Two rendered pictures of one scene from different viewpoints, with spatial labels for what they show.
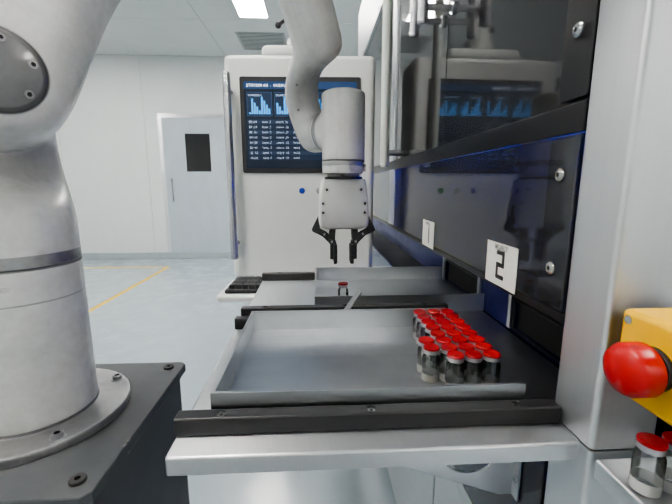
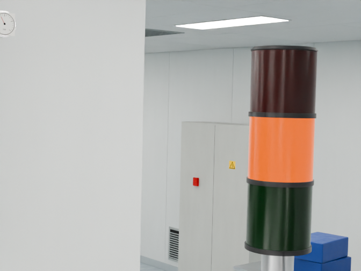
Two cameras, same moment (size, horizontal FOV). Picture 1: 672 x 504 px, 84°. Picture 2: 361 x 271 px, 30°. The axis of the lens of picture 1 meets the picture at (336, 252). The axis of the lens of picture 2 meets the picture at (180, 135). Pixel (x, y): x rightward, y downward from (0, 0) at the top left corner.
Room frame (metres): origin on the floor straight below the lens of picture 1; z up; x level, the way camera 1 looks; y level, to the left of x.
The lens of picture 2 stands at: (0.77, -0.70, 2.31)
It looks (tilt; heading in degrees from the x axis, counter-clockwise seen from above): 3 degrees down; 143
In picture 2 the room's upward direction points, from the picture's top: 1 degrees clockwise
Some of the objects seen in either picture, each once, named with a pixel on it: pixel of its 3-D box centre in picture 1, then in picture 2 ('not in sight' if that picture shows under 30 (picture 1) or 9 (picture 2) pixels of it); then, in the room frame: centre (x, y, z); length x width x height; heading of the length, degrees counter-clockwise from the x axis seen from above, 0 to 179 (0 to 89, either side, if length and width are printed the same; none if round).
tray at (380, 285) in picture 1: (387, 286); not in sight; (0.84, -0.12, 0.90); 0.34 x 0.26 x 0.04; 93
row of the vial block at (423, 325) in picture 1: (434, 344); not in sight; (0.50, -0.14, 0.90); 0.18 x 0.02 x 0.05; 3
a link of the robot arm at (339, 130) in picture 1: (341, 126); not in sight; (0.76, -0.01, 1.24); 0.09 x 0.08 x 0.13; 44
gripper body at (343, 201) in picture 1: (343, 200); not in sight; (0.76, -0.01, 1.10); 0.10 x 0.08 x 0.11; 93
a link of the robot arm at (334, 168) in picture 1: (344, 169); not in sight; (0.76, -0.02, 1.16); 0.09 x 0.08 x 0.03; 93
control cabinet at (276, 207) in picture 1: (302, 167); not in sight; (1.40, 0.12, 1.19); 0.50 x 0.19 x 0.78; 91
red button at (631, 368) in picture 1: (640, 369); not in sight; (0.26, -0.23, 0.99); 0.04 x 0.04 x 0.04; 3
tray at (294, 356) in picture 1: (357, 351); not in sight; (0.50, -0.03, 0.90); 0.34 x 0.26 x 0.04; 93
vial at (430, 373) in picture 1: (430, 363); not in sight; (0.45, -0.12, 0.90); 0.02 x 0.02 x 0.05
